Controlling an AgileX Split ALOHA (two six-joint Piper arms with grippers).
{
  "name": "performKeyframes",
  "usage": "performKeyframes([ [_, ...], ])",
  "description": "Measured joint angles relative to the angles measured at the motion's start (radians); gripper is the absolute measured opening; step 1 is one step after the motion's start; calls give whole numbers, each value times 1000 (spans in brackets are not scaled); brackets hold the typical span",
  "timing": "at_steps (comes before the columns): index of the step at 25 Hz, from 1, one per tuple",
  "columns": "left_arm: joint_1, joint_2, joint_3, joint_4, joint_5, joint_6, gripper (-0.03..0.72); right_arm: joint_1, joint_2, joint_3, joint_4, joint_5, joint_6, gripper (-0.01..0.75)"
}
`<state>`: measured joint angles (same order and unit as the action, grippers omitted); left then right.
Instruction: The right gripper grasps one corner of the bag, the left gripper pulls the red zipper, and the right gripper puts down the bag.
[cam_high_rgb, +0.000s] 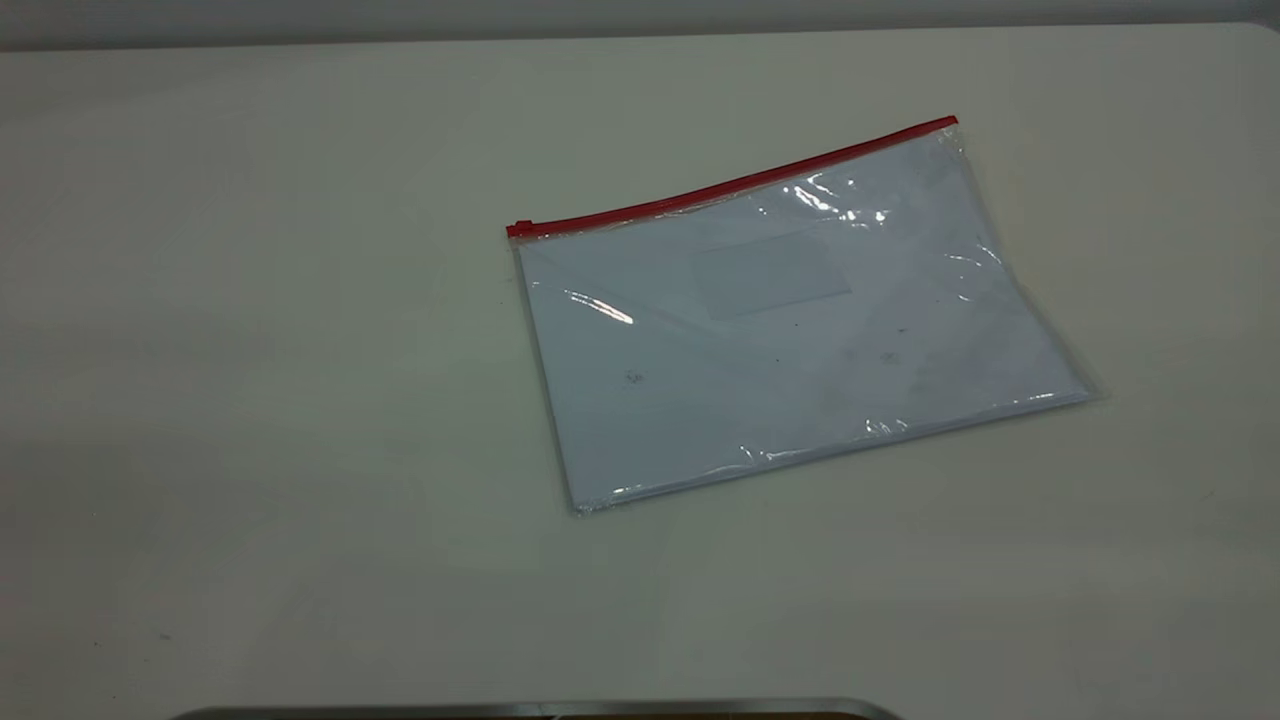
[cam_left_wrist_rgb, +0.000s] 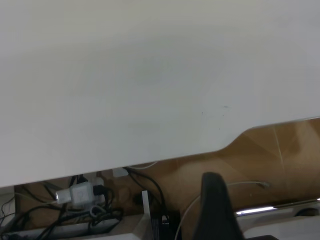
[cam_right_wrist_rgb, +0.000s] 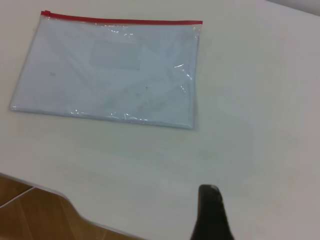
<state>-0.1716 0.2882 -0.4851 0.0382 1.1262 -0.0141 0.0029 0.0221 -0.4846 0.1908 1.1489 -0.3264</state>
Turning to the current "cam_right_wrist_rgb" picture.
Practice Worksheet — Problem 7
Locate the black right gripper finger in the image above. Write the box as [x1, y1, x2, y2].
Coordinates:
[189, 184, 236, 240]

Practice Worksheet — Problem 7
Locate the clear plastic zipper bag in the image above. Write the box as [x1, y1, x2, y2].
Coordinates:
[8, 9, 204, 131]

